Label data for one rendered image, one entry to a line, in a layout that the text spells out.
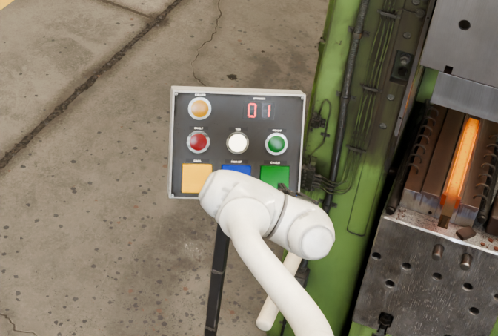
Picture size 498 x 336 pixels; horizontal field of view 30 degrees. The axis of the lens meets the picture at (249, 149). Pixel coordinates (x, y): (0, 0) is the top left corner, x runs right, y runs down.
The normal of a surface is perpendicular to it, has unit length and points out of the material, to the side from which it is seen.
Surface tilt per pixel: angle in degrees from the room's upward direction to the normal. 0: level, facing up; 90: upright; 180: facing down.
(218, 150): 60
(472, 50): 90
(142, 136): 0
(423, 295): 90
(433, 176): 0
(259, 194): 23
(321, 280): 90
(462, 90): 90
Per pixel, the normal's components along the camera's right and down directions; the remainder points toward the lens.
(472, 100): -0.34, 0.59
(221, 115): 0.13, 0.20
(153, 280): 0.11, -0.75
